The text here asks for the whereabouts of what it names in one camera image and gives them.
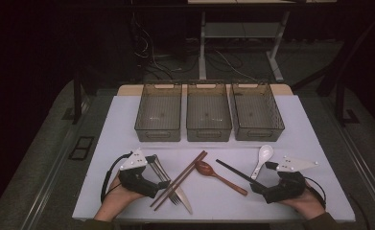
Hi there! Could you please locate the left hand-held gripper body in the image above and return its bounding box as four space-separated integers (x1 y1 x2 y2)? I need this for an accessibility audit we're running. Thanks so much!
117 148 161 199

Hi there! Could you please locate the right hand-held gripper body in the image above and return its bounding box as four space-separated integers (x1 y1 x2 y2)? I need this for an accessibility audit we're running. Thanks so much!
263 155 319 204

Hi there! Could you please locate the metal fork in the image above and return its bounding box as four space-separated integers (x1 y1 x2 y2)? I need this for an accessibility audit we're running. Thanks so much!
151 155 183 206

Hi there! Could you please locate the white ceramic spoon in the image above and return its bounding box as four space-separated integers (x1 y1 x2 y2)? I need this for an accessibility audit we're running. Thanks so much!
250 144 274 180

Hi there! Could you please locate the black chopstick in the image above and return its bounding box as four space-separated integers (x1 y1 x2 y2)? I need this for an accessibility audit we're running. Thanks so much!
215 158 266 190
216 159 269 191

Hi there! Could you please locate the metal table knife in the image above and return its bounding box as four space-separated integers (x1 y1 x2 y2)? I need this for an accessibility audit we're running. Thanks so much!
153 154 194 216

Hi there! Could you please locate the brown wooden chopstick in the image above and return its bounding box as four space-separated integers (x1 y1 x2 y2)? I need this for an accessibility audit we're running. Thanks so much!
152 152 209 212
149 149 206 208

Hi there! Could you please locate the brown wooden spoon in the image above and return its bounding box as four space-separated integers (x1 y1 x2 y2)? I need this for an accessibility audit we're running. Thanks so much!
195 160 249 196

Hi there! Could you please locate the clear brown plastic bin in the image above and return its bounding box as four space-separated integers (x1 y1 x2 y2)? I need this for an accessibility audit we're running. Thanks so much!
185 83 233 143
134 83 183 143
231 82 286 142

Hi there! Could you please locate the person's right hand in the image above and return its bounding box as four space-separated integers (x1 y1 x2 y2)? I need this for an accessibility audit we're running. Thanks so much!
279 181 326 219

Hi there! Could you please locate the person's left hand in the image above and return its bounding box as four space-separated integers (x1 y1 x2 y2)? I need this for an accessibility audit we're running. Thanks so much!
106 173 145 209

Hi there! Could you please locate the white table cover board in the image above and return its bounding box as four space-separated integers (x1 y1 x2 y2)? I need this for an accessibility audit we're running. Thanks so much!
71 94 357 223

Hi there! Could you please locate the black metal stand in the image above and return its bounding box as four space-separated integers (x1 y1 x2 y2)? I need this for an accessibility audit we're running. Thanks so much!
334 81 361 127
72 68 91 126

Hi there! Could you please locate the white-legged desk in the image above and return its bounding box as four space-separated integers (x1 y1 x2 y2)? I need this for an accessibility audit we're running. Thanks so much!
187 0 338 83

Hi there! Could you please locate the right hand-held gripper black cable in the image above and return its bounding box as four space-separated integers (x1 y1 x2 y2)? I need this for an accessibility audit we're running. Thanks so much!
304 175 328 211

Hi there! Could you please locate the hand-held gripper black cable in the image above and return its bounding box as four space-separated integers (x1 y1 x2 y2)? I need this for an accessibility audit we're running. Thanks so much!
304 175 328 211
100 151 133 204

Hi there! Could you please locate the left hand-held gripper black cable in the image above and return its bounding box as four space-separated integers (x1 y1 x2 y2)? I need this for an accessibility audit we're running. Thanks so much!
100 151 133 204

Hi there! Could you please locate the tangle of floor cables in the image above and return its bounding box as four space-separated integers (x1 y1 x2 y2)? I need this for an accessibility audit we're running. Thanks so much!
131 12 263 82

